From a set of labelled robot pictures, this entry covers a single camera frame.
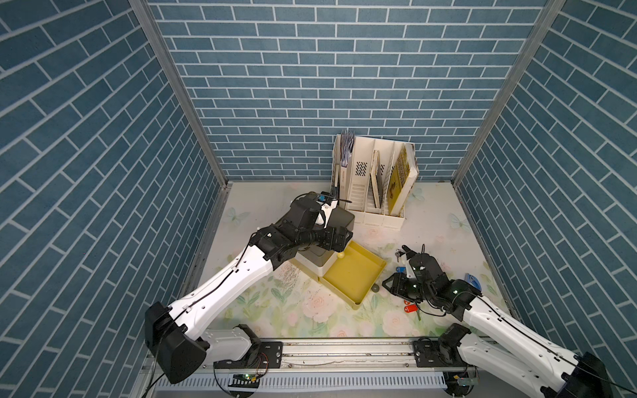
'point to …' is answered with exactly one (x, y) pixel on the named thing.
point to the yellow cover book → (404, 179)
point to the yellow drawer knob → (341, 254)
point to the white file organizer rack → (362, 172)
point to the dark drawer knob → (375, 288)
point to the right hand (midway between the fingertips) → (386, 286)
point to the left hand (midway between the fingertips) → (347, 232)
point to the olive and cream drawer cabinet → (324, 260)
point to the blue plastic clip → (473, 280)
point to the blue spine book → (347, 144)
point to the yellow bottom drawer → (353, 274)
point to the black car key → (398, 253)
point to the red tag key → (412, 308)
